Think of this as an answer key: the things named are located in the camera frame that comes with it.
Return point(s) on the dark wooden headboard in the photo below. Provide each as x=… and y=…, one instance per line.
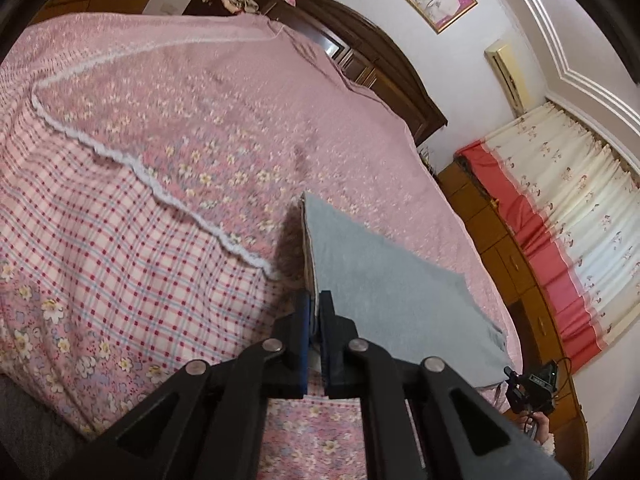
x=370, y=45

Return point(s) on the person's right hand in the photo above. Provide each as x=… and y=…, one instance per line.
x=534, y=425

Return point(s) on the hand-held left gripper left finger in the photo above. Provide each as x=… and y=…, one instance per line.
x=301, y=340

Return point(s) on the pile of clothes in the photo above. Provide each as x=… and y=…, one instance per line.
x=232, y=1

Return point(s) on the cream and red printed curtain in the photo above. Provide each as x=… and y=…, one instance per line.
x=575, y=220

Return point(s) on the cluttered bedside table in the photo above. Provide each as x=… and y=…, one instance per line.
x=426, y=157

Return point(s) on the cream wall air conditioner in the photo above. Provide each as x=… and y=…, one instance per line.
x=507, y=77

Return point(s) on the long wooden drawer cabinet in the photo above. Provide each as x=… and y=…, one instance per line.
x=505, y=260

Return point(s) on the bed with pink floral bedspread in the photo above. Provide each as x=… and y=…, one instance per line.
x=175, y=135

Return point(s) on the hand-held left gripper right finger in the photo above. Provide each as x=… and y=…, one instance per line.
x=330, y=355

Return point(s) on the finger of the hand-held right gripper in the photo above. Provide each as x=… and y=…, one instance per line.
x=515, y=390

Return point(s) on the grey pants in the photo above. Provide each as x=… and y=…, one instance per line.
x=390, y=290

